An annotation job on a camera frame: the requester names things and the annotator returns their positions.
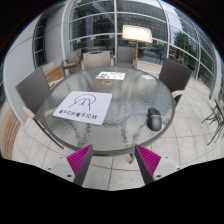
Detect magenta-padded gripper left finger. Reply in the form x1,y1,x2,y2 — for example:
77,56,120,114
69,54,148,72
46,143,95,187

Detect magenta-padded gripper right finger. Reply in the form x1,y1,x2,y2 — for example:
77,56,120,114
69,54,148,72
134,144,181,186

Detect black computer mouse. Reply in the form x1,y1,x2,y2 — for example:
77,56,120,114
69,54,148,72
146,107,163,132

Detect black metal outdoor furniture group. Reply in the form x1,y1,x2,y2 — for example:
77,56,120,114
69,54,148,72
201,97,224,147

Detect dark wicker chair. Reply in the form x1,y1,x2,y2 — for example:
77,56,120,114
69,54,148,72
158,57,194,108
14,66,65,150

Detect colourful picture menu card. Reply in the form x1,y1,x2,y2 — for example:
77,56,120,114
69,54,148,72
95,71,127,81

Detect grey wicker armchair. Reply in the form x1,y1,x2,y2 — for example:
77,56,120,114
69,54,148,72
61,48,83,76

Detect gold menu stand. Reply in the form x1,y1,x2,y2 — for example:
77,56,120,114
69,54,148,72
121,24,154,70

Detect round tan table ring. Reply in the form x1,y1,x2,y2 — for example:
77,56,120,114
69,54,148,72
101,79,114,87

